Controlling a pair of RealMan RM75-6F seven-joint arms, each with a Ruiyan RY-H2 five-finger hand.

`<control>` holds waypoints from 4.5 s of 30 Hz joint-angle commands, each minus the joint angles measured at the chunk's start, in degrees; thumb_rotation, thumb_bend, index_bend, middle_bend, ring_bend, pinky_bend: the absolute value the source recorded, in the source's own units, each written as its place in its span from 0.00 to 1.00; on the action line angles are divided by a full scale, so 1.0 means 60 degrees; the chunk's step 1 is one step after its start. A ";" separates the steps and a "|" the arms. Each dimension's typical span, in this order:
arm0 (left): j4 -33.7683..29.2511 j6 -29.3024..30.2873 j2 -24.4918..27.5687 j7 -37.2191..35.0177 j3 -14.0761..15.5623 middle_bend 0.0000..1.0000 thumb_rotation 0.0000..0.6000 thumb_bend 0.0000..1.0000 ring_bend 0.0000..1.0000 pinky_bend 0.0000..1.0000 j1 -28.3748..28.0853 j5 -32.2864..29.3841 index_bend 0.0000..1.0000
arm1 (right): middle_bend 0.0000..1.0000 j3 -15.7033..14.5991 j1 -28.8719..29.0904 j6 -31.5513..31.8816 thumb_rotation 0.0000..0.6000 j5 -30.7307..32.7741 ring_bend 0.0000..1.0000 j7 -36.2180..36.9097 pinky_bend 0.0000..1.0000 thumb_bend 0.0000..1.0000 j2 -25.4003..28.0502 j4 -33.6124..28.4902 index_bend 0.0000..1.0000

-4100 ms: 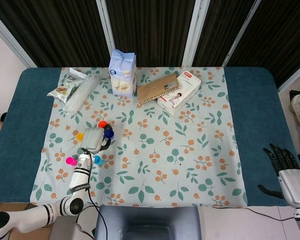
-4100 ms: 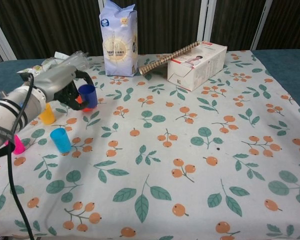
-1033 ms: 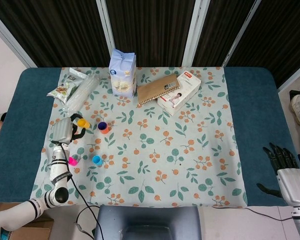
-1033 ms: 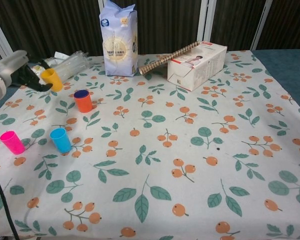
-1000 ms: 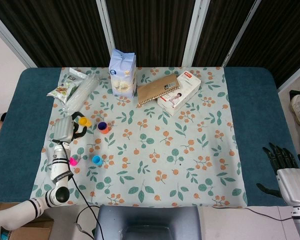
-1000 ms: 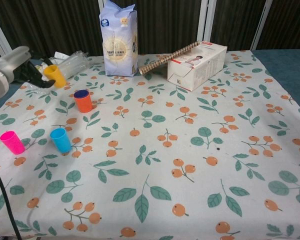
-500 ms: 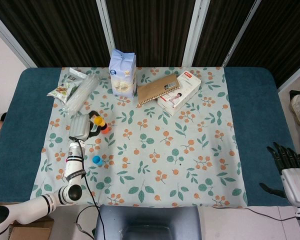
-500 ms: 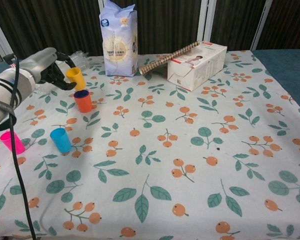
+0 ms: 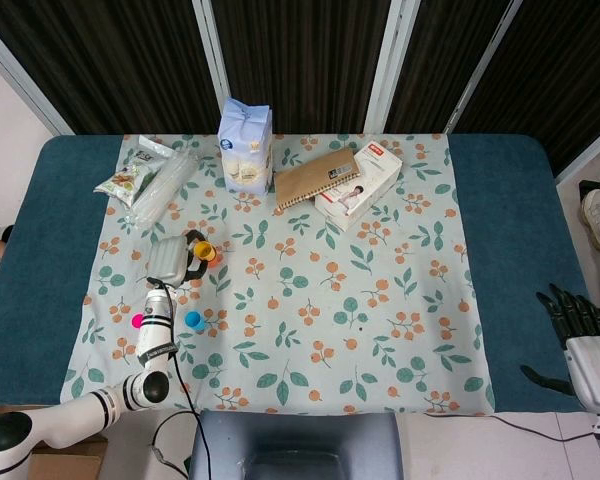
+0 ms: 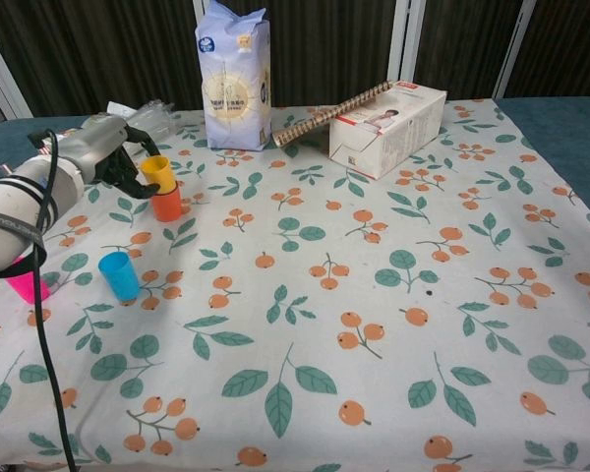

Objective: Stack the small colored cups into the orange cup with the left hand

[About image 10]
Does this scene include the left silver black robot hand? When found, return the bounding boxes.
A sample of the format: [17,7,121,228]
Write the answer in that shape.
[53,115,161,199]

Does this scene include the yellow plastic cup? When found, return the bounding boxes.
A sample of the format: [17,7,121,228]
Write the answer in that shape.
[141,155,174,193]

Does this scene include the light blue plastic cup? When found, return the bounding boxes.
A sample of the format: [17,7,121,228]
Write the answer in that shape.
[97,252,142,303]

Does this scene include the pink plastic cup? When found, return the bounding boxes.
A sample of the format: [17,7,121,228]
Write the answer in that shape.
[4,267,53,305]

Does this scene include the clear plastic cup sleeve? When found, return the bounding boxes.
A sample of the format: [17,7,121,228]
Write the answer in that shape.
[126,99,174,151]

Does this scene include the orange plastic cup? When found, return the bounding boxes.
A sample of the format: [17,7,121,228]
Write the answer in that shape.
[149,180,184,223]

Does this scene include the dark folding screen white frames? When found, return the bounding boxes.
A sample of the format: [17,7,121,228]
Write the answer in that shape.
[0,0,590,119]

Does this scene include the pale blue milk powder bag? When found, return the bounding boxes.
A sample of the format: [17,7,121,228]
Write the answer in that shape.
[195,0,272,152]

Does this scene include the brown spiral notebook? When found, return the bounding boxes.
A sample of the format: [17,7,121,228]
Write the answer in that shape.
[272,81,393,148]

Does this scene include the floral fruit print tablecloth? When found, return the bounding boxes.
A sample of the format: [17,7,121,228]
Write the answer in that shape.
[0,97,590,472]

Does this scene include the white cardboard product box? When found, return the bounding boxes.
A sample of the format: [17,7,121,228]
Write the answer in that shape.
[327,81,447,180]

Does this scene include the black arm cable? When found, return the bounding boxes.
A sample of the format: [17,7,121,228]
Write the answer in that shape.
[27,128,78,472]

